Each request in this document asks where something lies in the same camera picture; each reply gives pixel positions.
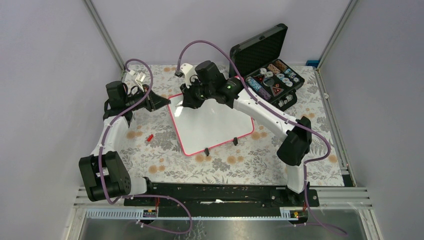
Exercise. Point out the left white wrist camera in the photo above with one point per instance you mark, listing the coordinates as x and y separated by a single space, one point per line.
138 77

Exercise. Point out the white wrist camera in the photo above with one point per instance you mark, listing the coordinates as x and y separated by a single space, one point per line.
138 77
186 71

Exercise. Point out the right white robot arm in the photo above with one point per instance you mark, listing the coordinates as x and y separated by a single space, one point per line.
205 81

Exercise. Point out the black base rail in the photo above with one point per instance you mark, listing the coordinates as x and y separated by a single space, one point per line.
222 200

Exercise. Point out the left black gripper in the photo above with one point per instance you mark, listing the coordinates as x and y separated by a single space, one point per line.
154 101

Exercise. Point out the blue object behind frame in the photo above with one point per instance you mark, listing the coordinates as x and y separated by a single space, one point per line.
312 63

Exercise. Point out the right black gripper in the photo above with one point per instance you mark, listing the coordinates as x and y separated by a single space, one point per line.
188 100

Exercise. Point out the open black chip case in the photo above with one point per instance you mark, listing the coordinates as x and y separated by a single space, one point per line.
257 60

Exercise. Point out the pink framed whiteboard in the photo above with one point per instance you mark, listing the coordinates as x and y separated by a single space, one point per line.
211 125

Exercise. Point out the red marker cap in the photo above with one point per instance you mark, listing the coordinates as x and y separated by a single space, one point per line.
150 138

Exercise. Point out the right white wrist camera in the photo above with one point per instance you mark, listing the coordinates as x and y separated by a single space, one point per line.
186 71

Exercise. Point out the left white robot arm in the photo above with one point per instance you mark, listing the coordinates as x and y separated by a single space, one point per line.
103 172

